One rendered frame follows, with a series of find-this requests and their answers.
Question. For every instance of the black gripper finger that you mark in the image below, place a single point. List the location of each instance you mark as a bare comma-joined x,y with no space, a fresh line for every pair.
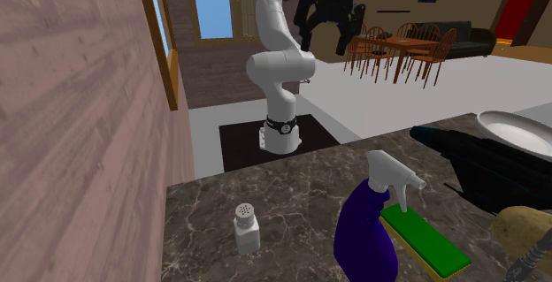
305,14
357,20

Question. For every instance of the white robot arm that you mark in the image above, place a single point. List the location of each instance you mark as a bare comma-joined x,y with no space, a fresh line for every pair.
276,35

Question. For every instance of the wooden dining chair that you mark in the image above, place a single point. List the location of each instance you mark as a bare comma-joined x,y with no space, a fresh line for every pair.
376,55
354,50
429,31
433,55
406,30

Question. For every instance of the wooden dining table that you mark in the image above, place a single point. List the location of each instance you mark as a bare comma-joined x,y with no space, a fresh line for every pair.
403,43

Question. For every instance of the wooden framed glass door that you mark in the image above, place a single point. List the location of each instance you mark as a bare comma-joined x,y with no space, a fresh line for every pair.
213,5

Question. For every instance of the dark sofa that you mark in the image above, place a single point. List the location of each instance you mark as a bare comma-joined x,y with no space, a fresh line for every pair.
472,42

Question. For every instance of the wooden framed window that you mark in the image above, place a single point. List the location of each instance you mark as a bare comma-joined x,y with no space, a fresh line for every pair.
161,35

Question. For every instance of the dark robot stand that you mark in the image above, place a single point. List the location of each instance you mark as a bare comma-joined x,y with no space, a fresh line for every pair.
241,147

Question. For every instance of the red door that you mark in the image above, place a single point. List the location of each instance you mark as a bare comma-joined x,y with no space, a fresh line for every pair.
515,12

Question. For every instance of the white plate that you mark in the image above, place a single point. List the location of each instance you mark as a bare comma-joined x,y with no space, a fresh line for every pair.
517,132

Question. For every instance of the black and blue appliance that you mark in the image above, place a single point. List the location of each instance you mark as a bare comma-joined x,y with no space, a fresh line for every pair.
491,164

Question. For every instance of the purple spray bottle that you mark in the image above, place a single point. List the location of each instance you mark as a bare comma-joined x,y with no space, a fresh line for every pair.
364,238

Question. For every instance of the white salt shaker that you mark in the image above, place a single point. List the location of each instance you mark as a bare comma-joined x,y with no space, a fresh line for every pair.
247,233

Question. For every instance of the green and yellow sponge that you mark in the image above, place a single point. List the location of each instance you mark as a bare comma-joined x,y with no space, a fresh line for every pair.
424,242

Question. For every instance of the brown potato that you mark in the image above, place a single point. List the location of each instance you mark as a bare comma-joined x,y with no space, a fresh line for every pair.
517,229

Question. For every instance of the dark grey utensil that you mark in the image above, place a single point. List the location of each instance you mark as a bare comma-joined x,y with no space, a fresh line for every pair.
530,257

